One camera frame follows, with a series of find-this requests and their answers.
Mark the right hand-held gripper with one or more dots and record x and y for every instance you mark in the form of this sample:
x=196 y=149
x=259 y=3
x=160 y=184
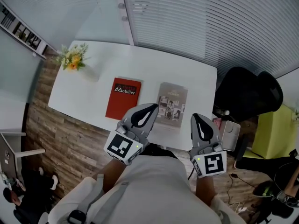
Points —
x=213 y=163

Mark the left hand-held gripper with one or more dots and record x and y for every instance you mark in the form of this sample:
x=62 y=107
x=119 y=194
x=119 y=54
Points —
x=119 y=146

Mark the red book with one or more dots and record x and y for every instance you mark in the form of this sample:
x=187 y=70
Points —
x=121 y=104

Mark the grey Homes magazine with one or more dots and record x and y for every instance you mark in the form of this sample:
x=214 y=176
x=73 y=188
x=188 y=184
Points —
x=175 y=97

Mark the person's left forearm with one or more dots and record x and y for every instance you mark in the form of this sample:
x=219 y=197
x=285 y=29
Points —
x=112 y=174

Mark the person's right forearm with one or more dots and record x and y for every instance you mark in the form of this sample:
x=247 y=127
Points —
x=205 y=190

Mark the pink item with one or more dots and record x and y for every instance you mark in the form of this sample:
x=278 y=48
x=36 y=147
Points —
x=217 y=123

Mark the white rectangular box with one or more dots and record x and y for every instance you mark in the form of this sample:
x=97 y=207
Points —
x=230 y=135

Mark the small white cap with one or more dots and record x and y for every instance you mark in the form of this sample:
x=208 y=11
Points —
x=226 y=112

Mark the person's black trousers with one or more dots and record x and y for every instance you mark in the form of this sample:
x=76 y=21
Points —
x=161 y=151

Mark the black office chair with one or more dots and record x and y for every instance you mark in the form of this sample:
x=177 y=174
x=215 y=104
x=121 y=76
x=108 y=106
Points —
x=247 y=92

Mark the white vase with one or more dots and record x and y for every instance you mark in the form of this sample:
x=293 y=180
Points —
x=90 y=72

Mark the yellow-green tablecloth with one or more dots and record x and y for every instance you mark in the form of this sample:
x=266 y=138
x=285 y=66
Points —
x=275 y=134

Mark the person's white shirt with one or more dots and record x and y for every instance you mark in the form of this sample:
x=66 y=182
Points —
x=158 y=190

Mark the black green sneaker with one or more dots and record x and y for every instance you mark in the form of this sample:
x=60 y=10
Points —
x=264 y=189

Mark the grey chest harness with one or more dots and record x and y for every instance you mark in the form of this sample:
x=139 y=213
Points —
x=109 y=199

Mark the yellow flower bouquet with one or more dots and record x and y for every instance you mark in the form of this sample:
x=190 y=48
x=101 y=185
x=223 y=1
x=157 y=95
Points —
x=73 y=59

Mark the round silver knob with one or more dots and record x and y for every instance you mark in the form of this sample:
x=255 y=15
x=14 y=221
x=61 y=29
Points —
x=124 y=18
x=121 y=5

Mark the white window blinds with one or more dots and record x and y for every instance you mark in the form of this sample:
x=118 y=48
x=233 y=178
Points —
x=210 y=20

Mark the black chest device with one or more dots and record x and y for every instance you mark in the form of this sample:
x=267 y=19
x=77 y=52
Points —
x=77 y=217

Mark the frosted glass door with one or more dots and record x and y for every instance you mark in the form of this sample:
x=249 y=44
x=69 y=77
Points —
x=16 y=66

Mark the white side desk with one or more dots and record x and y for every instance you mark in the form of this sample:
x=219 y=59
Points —
x=7 y=146

